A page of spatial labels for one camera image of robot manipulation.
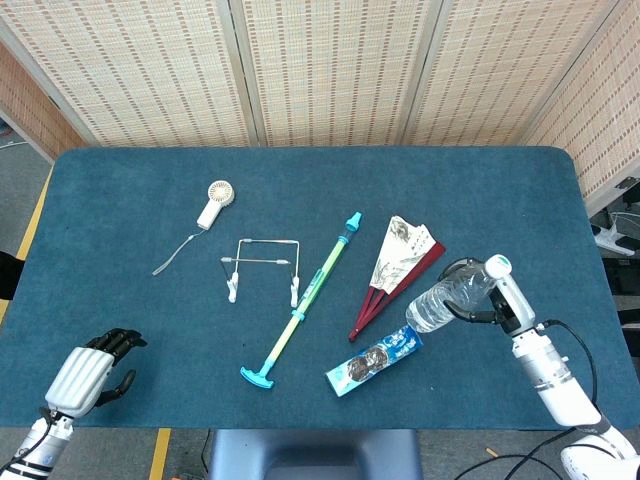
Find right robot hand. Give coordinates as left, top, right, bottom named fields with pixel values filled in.
left=438, top=256, right=536, bottom=336

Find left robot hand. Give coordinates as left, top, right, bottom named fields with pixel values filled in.
left=44, top=328, right=149, bottom=419

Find transparent plastic water bottle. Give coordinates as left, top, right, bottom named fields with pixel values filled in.
left=405, top=254, right=511, bottom=334

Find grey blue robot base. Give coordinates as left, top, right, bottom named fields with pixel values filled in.
left=207, top=428, right=424, bottom=480

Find green blue water pump toy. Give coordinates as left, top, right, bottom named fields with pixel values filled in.
left=239, top=211, right=364, bottom=390

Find blue table cloth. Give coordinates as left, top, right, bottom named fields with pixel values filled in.
left=0, top=145, right=632, bottom=431

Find painted paper folding fan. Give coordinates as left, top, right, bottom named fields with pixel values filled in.
left=347, top=215, right=446, bottom=343

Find black object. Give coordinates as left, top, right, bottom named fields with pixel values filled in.
left=0, top=251, right=26, bottom=301

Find blue cookie box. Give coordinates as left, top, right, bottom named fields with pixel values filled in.
left=325, top=324, right=424, bottom=398

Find woven folding screen panel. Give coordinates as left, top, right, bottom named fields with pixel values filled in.
left=402, top=0, right=626, bottom=149
left=229, top=0, right=441, bottom=149
left=524, top=0, right=640, bottom=216
left=0, top=0, right=251, bottom=149

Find brown woven screen panel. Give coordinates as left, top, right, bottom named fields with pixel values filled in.
left=0, top=39, right=89, bottom=164

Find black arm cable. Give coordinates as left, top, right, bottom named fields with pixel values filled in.
left=537, top=318, right=601, bottom=406

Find black floor cable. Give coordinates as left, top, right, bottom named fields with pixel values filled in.
left=467, top=427, right=596, bottom=480

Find metal wire folding stand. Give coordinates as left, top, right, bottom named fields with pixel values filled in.
left=220, top=238, right=302, bottom=308

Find white handheld fan with strap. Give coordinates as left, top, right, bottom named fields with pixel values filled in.
left=151, top=180, right=236, bottom=277

